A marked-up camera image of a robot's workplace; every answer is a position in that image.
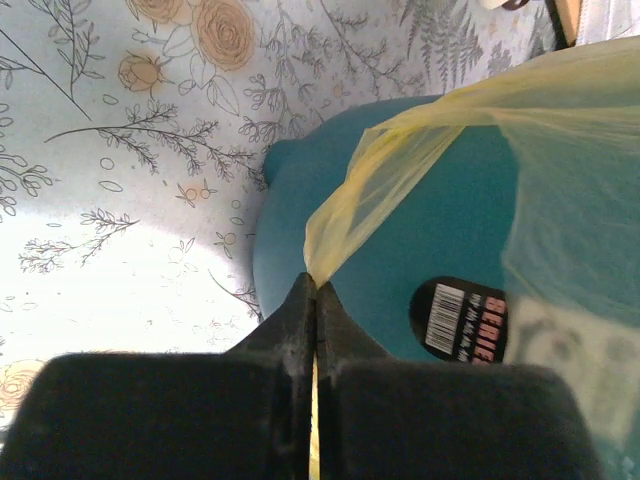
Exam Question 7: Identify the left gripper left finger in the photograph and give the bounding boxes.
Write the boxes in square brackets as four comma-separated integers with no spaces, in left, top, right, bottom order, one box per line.
[1,274,316,479]

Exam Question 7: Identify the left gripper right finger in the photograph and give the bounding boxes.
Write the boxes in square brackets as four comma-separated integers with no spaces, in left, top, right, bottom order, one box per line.
[316,285,604,479]

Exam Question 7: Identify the teal plastic trash bin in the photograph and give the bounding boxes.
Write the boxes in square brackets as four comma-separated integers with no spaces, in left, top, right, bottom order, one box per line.
[252,94,640,480]

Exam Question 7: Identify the yellow plastic trash bag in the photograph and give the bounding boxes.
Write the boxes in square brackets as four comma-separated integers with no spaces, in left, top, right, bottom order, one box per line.
[304,37,639,479]

